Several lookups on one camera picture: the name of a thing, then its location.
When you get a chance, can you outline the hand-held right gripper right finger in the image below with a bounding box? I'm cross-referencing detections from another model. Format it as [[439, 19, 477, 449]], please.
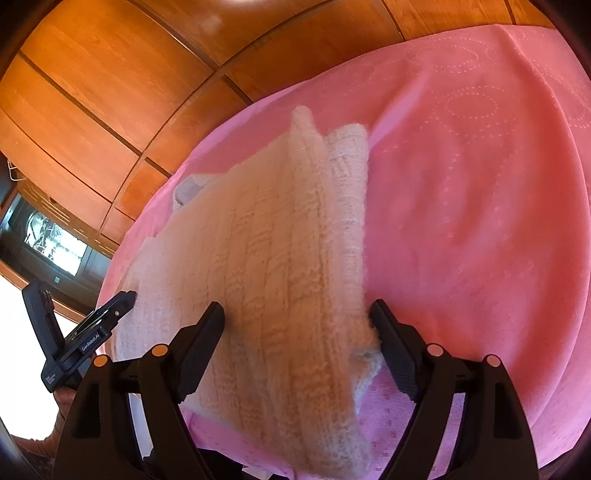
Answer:
[[368, 299, 540, 480]]

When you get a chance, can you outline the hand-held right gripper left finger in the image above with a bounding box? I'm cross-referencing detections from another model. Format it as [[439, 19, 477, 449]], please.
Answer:
[[53, 301, 226, 480]]

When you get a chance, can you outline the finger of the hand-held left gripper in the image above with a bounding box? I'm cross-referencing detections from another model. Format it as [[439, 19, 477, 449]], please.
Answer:
[[74, 290, 138, 341]]

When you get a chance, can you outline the white knitted sweater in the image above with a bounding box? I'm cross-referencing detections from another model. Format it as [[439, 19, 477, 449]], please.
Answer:
[[112, 105, 383, 480]]

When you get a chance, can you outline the person's left forearm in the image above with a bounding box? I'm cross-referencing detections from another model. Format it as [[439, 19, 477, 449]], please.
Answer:
[[9, 390, 77, 462]]

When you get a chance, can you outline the black framed screen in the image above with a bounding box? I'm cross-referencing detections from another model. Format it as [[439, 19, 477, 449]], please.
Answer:
[[0, 191, 100, 283]]

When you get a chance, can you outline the pink bedsheet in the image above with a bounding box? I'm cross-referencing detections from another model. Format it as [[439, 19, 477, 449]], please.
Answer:
[[95, 23, 591, 480]]

